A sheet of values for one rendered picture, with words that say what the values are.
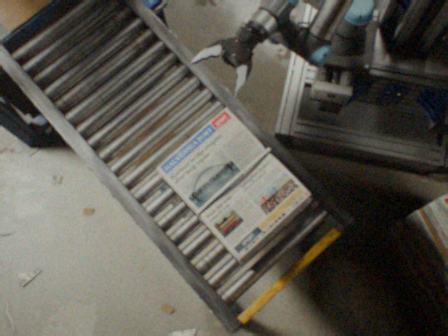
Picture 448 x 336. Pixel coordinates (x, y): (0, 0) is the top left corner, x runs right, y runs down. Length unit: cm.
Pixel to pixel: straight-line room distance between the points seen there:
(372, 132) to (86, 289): 155
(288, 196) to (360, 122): 107
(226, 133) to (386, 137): 111
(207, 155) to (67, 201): 129
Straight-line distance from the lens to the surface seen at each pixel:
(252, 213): 147
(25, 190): 276
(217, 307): 168
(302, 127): 241
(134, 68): 191
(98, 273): 257
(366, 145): 243
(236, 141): 152
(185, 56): 190
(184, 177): 150
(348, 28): 178
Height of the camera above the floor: 247
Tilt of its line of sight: 75 degrees down
